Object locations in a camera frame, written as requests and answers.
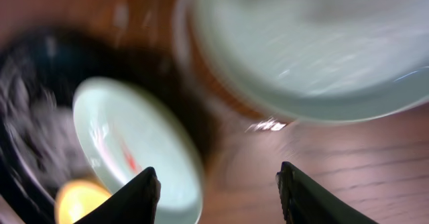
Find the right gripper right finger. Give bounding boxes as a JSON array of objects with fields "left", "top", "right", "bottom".
[{"left": 276, "top": 162, "right": 376, "bottom": 224}]

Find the yellow plate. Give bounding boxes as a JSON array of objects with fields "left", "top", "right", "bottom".
[{"left": 54, "top": 179, "right": 112, "bottom": 224}]

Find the green plate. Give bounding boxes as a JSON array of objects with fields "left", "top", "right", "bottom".
[
  {"left": 73, "top": 77, "right": 204, "bottom": 223},
  {"left": 173, "top": 0, "right": 428, "bottom": 123}
]

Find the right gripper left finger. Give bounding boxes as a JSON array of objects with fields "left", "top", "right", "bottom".
[{"left": 76, "top": 167, "right": 161, "bottom": 224}]

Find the black round tray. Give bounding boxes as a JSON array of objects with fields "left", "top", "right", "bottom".
[{"left": 1, "top": 25, "right": 214, "bottom": 223}]

